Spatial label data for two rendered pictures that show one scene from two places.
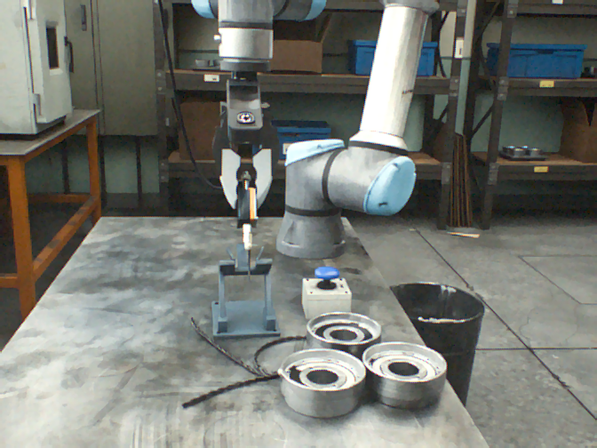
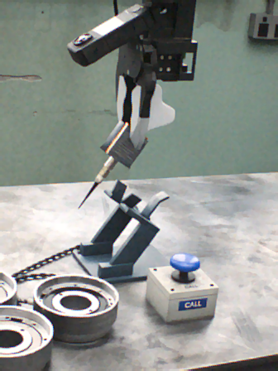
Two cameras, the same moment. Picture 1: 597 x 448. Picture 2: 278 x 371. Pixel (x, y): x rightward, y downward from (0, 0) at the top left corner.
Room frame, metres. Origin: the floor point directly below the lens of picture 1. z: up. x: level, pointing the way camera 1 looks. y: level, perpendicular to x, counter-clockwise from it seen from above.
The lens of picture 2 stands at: (0.68, -0.84, 1.28)
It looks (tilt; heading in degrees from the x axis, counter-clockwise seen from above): 20 degrees down; 72
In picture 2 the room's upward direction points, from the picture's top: 6 degrees clockwise
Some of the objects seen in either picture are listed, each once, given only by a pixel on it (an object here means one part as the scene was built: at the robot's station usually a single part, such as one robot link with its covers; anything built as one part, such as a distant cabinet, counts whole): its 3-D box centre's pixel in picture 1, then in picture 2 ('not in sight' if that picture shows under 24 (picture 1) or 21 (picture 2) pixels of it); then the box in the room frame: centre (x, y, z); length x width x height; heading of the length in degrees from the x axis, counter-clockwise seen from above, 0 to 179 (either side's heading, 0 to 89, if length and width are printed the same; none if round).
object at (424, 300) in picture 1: (425, 360); not in sight; (1.99, -0.43, 0.21); 0.34 x 0.34 x 0.43
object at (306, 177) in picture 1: (316, 172); not in sight; (1.34, -0.04, 0.97); 0.13 x 0.12 x 0.14; 53
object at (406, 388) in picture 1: (402, 374); (5, 344); (0.76, -0.14, 0.82); 0.10 x 0.10 x 0.04
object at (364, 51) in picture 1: (389, 58); not in sight; (4.54, -0.57, 1.11); 0.52 x 0.38 x 0.22; 96
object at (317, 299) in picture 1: (325, 296); (184, 291); (1.01, -0.05, 0.82); 0.08 x 0.07 x 0.05; 6
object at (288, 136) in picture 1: (290, 140); not in sight; (4.47, 0.08, 0.56); 0.52 x 0.38 x 0.22; 93
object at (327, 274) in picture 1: (326, 283); (183, 274); (1.00, -0.05, 0.85); 0.04 x 0.04 x 0.05
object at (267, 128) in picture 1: (245, 103); (156, 35); (0.98, 0.08, 1.14); 0.09 x 0.08 x 0.12; 9
